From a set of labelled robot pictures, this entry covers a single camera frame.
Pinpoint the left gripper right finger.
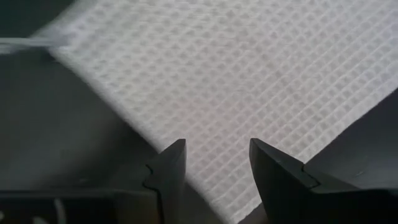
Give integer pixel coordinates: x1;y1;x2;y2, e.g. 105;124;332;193
249;138;398;224

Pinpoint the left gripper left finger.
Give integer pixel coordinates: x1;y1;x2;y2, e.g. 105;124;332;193
0;139;187;224

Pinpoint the white waffle-weave towel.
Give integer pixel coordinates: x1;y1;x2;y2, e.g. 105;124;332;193
0;0;398;224

